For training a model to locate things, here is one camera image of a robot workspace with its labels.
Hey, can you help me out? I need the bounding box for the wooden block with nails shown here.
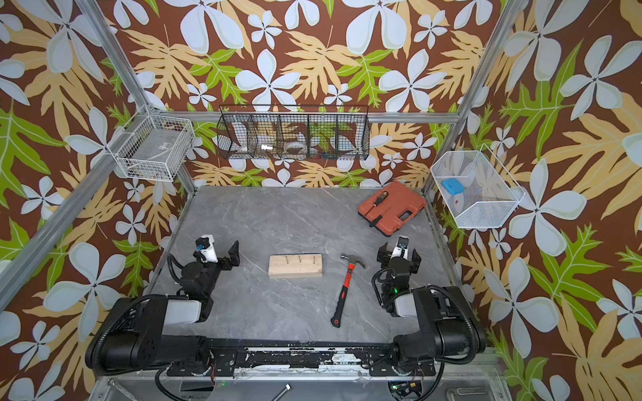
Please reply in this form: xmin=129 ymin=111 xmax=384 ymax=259
xmin=269 ymin=254 xmax=323 ymax=279

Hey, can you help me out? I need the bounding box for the red black claw hammer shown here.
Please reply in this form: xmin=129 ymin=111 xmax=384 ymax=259
xmin=330 ymin=253 xmax=365 ymax=328

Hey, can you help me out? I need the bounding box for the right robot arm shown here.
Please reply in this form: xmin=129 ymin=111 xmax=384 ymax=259
xmin=371 ymin=238 xmax=488 ymax=375

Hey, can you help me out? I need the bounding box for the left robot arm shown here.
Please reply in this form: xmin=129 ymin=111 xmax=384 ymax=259
xmin=85 ymin=235 xmax=240 ymax=376

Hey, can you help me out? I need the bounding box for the red plastic tool case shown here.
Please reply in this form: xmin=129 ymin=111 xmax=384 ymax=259
xmin=358 ymin=182 xmax=427 ymax=237

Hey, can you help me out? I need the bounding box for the yellow black screwdriver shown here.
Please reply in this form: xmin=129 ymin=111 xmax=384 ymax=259
xmin=373 ymin=191 xmax=389 ymax=207

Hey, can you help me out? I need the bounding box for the blue object in basket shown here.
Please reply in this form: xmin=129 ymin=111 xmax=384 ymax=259
xmin=442 ymin=178 xmax=465 ymax=195

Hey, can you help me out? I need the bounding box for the white mesh basket right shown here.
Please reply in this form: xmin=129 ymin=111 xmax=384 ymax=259
xmin=431 ymin=145 xmax=526 ymax=230

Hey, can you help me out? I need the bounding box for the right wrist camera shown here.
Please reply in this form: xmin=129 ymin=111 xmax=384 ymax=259
xmin=391 ymin=236 xmax=410 ymax=261

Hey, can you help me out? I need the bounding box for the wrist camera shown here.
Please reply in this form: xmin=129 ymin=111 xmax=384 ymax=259
xmin=194 ymin=235 xmax=218 ymax=263
xmin=391 ymin=236 xmax=410 ymax=261

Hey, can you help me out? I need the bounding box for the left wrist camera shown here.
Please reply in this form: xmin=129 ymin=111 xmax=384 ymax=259
xmin=194 ymin=235 xmax=218 ymax=263

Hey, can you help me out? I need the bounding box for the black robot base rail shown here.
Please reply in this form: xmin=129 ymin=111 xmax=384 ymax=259
xmin=197 ymin=337 xmax=436 ymax=380

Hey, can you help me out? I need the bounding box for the black wire basket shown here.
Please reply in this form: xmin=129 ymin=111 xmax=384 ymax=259
xmin=215 ymin=105 xmax=371 ymax=160

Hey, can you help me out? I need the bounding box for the white wire basket left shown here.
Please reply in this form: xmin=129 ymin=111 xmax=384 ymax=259
xmin=109 ymin=106 xmax=195 ymax=182

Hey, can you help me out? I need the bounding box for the aluminium frame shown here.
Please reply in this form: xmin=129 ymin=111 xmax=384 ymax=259
xmin=0 ymin=0 xmax=528 ymax=312

